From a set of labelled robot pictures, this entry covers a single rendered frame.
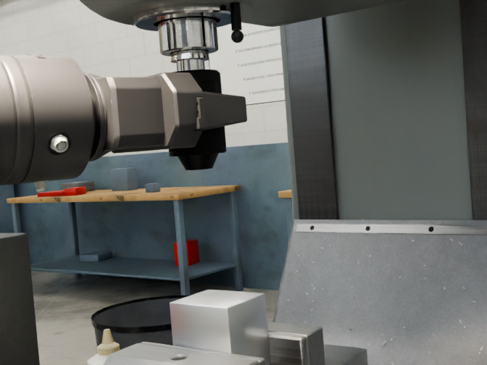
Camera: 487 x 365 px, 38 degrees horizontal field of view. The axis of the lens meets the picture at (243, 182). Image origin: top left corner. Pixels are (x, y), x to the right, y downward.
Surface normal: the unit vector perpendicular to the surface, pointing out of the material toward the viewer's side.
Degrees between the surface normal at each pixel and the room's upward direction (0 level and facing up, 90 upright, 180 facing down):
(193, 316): 90
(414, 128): 90
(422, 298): 63
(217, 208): 90
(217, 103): 90
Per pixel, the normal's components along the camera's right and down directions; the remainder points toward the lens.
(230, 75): -0.61, 0.09
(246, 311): 0.81, -0.04
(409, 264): -0.58, -0.36
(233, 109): 0.61, 0.00
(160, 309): 0.12, -0.02
